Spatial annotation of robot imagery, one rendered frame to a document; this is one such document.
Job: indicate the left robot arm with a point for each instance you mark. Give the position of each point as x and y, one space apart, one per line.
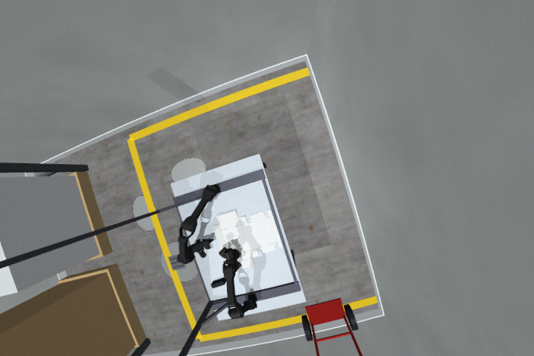
190 224

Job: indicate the black metal frame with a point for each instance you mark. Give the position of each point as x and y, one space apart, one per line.
202 320

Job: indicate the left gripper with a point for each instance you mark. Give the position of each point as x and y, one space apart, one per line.
202 244

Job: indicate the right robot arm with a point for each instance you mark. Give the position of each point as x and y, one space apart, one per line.
229 273

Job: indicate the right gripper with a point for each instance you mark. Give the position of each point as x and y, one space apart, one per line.
222 254

